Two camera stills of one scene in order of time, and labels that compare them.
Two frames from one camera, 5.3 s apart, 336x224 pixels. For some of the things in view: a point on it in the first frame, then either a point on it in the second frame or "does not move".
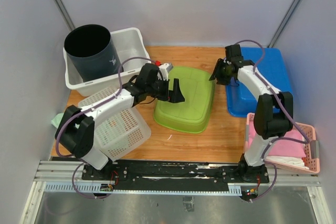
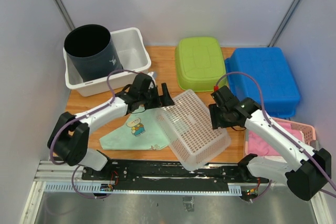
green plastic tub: (192, 115) -> (199, 62)
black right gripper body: (226, 67) -> (226, 121)
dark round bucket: (91, 50) does not move
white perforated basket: (121, 132) -> (187, 122)
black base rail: (146, 174) does not move
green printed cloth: (56, 119) -> (145, 130)
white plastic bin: (133, 55) does not move
